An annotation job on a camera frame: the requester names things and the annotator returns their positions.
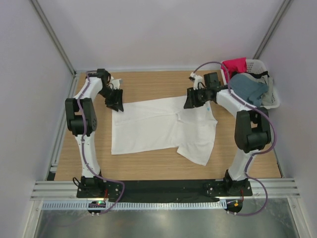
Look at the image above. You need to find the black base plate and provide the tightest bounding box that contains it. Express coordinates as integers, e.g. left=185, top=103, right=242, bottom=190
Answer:
left=73, top=178, right=253, bottom=203

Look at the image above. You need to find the pink t shirt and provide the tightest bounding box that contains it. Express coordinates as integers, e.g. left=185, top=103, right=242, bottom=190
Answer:
left=222, top=58, right=247, bottom=82

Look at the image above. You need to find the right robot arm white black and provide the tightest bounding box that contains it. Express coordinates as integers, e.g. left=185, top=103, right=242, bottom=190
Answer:
left=184, top=72, right=271, bottom=196

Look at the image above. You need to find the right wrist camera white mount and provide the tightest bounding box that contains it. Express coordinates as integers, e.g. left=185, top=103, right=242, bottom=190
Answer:
left=189, top=72, right=205, bottom=90

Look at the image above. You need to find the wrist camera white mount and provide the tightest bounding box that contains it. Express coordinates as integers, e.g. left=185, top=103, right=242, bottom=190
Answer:
left=189, top=72, right=205, bottom=90
left=109, top=76, right=123, bottom=90

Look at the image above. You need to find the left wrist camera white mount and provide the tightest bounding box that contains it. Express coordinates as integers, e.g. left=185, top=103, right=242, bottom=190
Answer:
left=109, top=76, right=123, bottom=90

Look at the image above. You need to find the white t shirt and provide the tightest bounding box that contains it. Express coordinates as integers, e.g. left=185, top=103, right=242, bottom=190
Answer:
left=111, top=96, right=217, bottom=166

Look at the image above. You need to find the right aluminium corner post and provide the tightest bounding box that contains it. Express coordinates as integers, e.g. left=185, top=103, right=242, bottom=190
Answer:
left=253, top=0, right=294, bottom=60

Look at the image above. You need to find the left aluminium corner post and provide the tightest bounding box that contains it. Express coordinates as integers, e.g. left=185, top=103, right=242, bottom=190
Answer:
left=29, top=0, right=76, bottom=77

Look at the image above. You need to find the white laundry basket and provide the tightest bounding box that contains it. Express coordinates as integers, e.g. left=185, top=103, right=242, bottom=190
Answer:
left=220, top=58, right=280, bottom=109

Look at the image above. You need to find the aluminium frame rail front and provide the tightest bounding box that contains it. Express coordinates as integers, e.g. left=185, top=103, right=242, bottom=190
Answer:
left=30, top=178, right=300, bottom=201

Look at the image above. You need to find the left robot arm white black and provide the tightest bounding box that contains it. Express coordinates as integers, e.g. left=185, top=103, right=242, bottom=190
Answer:
left=65, top=68, right=124, bottom=198

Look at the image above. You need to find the white slotted cable duct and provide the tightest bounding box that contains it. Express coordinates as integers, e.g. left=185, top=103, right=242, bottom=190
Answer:
left=42, top=200, right=227, bottom=211

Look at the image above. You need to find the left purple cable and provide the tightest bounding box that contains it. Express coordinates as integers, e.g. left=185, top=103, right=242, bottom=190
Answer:
left=76, top=70, right=126, bottom=214

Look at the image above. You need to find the aluminium corner post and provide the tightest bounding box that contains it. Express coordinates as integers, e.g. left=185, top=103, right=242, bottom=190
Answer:
left=253, top=0, right=294, bottom=60
left=29, top=0, right=76, bottom=77

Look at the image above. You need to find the black garment strap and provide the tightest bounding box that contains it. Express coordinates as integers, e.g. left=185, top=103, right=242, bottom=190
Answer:
left=230, top=70, right=270, bottom=79

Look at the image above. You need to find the blue grey t shirt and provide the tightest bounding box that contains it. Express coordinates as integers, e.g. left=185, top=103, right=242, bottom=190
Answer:
left=229, top=74, right=268, bottom=107

